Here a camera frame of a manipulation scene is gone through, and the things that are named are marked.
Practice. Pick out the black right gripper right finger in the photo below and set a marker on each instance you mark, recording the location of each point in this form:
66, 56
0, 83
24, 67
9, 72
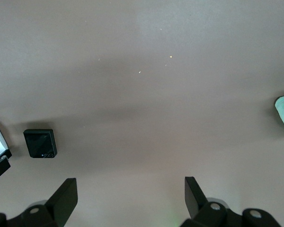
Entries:
196, 201

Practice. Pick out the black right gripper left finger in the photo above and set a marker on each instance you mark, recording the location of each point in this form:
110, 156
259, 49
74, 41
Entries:
64, 201

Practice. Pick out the brown table cover mat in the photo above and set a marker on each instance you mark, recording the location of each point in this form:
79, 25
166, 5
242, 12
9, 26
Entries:
142, 94

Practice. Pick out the black flip phone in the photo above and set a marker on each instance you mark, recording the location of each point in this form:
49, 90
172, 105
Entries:
40, 143

